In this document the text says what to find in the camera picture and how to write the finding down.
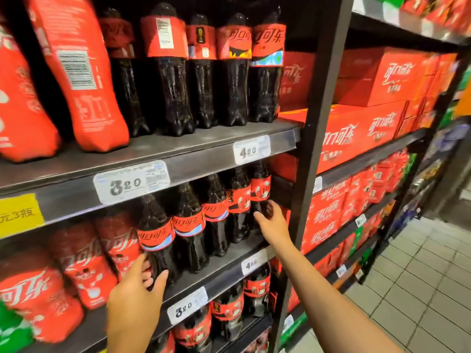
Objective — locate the person's right hand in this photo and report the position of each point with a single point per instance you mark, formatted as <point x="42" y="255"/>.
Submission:
<point x="276" y="231"/>

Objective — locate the person's left hand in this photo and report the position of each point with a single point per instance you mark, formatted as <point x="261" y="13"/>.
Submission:
<point x="132" y="308"/>

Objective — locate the row of ball-print cola bottles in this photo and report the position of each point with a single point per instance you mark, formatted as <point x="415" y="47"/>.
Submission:
<point x="255" y="286"/>

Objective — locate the black metal shelf rack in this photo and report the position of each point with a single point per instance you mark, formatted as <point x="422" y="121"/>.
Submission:
<point x="202" y="165"/>

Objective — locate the green full-wrap soda bottle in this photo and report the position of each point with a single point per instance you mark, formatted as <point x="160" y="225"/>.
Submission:
<point x="13" y="334"/>

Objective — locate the person's right forearm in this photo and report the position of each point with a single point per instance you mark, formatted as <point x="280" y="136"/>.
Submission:
<point x="331" y="308"/>

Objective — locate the small white price tag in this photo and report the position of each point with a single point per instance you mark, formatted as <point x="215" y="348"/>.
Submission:
<point x="288" y="323"/>
<point x="361" y="220"/>
<point x="359" y="274"/>
<point x="317" y="184"/>
<point x="341" y="271"/>

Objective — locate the green drink cartons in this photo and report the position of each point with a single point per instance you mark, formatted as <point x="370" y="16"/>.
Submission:
<point x="294" y="329"/>

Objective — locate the row of red-white can multipacks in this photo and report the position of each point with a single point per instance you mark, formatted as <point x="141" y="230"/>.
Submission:
<point x="257" y="343"/>

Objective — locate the yellow price tag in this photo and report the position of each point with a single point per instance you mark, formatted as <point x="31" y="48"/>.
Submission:
<point x="20" y="216"/>

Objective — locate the stack of red cola cartons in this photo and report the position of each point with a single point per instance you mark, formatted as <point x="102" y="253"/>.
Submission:
<point x="368" y="80"/>

